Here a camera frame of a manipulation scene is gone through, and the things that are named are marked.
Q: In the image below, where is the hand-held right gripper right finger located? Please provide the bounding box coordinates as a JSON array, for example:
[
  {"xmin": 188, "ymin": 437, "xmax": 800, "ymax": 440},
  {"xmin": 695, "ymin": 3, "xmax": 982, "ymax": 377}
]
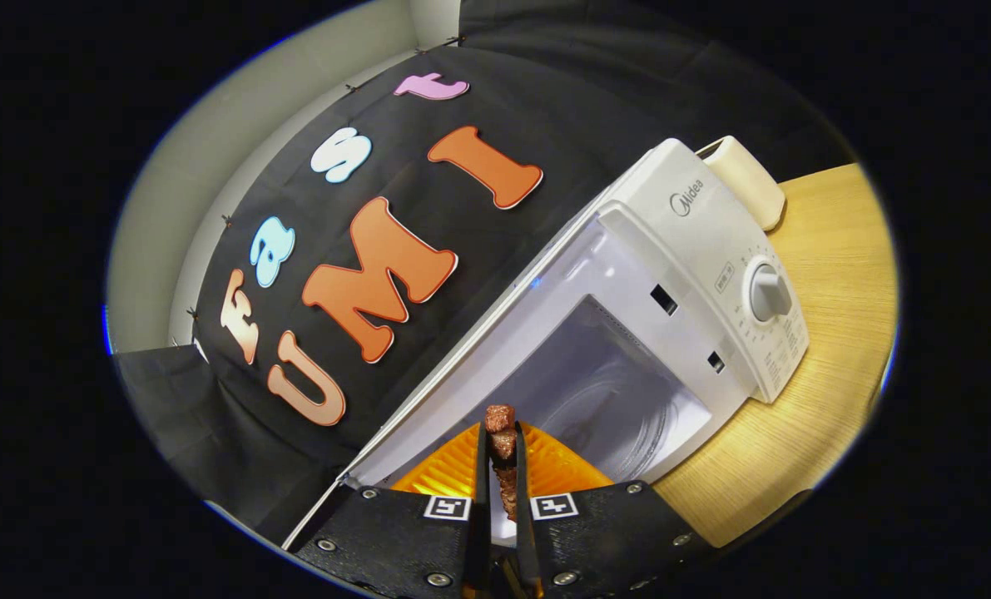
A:
[{"xmin": 513, "ymin": 423, "xmax": 716, "ymax": 599}]

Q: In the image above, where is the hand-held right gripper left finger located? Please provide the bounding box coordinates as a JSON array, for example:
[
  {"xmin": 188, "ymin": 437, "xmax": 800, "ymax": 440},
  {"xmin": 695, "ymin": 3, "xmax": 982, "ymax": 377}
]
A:
[{"xmin": 295, "ymin": 420, "xmax": 492, "ymax": 599}]

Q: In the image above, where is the brown meat skewer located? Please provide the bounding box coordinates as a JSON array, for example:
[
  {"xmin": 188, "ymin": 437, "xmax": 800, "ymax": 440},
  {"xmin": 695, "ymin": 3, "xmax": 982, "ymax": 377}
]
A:
[{"xmin": 484, "ymin": 404, "xmax": 519, "ymax": 523}]

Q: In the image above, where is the white microwave oven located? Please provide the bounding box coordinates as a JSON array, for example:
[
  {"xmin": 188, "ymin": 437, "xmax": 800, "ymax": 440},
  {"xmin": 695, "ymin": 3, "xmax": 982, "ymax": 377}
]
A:
[{"xmin": 283, "ymin": 137, "xmax": 810, "ymax": 552}]

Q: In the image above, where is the white toaster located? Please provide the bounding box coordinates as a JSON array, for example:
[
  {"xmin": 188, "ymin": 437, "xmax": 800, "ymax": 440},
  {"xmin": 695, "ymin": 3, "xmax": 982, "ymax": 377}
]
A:
[{"xmin": 696, "ymin": 136, "xmax": 787, "ymax": 232}]

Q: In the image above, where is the black backdrop cloth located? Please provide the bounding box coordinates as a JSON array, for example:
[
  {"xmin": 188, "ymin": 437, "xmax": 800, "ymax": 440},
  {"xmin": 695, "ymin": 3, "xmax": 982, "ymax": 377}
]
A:
[{"xmin": 112, "ymin": 0, "xmax": 858, "ymax": 546}]

